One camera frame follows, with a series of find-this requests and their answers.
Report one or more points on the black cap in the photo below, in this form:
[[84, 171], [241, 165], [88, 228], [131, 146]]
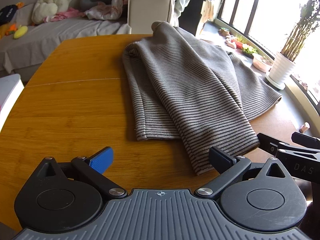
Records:
[[8, 11]]

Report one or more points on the orange and green toy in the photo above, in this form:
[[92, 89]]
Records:
[[11, 28]]

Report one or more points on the tray of green plants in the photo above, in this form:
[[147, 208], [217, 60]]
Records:
[[248, 49]]

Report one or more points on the floral blanket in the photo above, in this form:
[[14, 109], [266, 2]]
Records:
[[107, 8]]

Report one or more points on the white ribbed plant pot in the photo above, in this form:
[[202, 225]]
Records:
[[281, 67]]

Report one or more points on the white plush toy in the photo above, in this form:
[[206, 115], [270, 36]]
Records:
[[52, 2]]

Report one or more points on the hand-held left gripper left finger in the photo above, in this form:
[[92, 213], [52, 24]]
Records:
[[101, 158]]

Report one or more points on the small brown ornament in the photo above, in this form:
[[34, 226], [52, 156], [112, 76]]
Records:
[[224, 32]]

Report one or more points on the grey striped garment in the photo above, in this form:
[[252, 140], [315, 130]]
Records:
[[180, 85]]

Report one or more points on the bamboo plant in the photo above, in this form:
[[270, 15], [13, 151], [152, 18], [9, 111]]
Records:
[[298, 32]]

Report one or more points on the black window frame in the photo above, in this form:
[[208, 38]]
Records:
[[243, 10]]

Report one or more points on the pink cloth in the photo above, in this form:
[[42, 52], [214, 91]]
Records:
[[66, 13]]

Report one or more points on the small pink ornament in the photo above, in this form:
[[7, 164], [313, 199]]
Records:
[[230, 42]]

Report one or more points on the beige hanging cloth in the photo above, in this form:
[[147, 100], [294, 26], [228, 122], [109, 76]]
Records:
[[208, 11]]

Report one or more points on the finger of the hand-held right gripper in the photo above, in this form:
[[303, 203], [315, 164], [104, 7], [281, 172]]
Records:
[[266, 140], [303, 138]]

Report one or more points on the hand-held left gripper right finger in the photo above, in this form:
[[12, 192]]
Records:
[[221, 161]]

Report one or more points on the beige armchair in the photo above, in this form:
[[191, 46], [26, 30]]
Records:
[[147, 11]]

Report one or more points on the white storage box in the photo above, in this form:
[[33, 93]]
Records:
[[10, 92]]

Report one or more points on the grey covered sofa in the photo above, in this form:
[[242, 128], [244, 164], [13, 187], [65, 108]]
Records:
[[50, 40]]

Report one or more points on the yellow plush toy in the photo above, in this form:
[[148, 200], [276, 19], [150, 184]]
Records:
[[20, 32]]

